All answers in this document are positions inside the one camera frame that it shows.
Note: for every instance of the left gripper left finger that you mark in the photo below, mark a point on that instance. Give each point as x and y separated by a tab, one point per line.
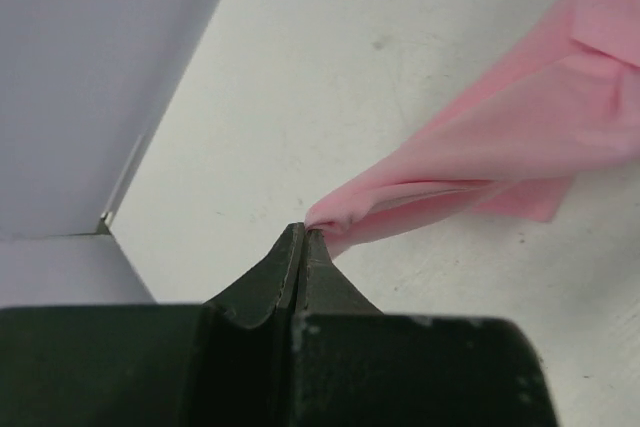
153	365

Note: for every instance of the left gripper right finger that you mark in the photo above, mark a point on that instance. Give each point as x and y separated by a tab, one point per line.
353	365

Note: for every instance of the pink t shirt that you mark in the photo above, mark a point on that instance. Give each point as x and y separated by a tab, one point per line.
563	101

